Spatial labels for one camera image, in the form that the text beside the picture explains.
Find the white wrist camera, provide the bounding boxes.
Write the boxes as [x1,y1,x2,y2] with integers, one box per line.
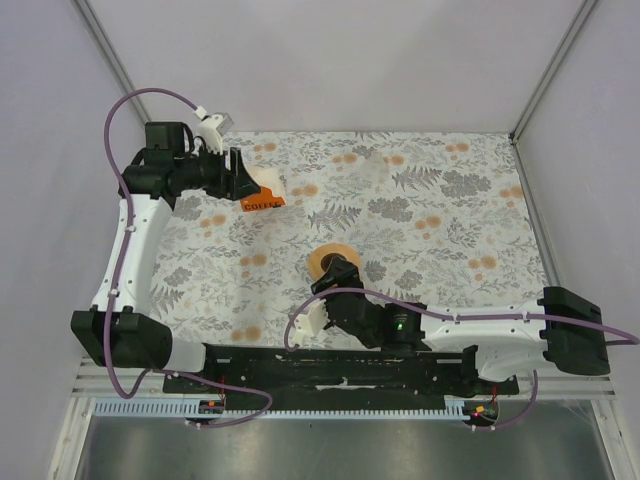
[290,300,329,347]
[194,106,234,154]

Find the floral tablecloth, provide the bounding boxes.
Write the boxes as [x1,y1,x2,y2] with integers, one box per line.
[151,132,546,346]

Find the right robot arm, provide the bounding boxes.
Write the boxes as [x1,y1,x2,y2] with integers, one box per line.
[309,252,610,394]

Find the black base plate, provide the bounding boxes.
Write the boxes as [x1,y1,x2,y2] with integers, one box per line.
[162,342,521,409]

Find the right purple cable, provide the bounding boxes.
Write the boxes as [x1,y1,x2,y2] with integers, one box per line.
[283,287,640,432]

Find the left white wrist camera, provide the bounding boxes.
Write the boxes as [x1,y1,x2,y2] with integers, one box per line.
[194,106,234,154]

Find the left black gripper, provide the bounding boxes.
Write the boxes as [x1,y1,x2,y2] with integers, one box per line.
[175,143,261,202]

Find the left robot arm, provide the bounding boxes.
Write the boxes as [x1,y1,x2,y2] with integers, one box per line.
[71,113,260,393]

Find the white slotted cable duct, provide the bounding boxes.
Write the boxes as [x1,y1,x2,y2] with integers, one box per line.
[92,395,501,418]

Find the purple cable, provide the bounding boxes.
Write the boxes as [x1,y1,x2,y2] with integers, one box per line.
[283,287,640,432]
[102,87,274,431]

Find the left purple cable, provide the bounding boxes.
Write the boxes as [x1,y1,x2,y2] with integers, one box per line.
[102,87,274,431]

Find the orange coffee filter box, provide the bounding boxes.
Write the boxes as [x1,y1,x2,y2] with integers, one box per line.
[241,166,287,212]

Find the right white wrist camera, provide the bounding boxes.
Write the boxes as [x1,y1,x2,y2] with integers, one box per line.
[290,300,329,347]

